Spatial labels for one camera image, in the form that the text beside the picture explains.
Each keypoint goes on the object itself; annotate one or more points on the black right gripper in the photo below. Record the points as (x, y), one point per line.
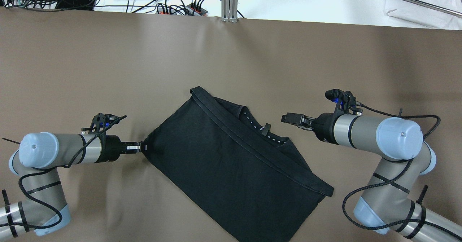
(324, 126)

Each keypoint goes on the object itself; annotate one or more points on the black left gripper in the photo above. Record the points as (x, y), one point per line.
(110, 148)

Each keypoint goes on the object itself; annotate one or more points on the dark t-shirt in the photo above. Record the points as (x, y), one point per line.
(255, 184)

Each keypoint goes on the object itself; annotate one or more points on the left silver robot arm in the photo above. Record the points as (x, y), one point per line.
(40, 154)

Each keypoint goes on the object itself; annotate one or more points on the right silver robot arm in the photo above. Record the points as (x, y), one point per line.
(383, 204)

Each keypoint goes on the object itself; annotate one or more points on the black power strip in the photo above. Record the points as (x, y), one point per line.
(180, 10)

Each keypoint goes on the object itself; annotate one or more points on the aluminium frame cage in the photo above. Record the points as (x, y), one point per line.
(229, 10)

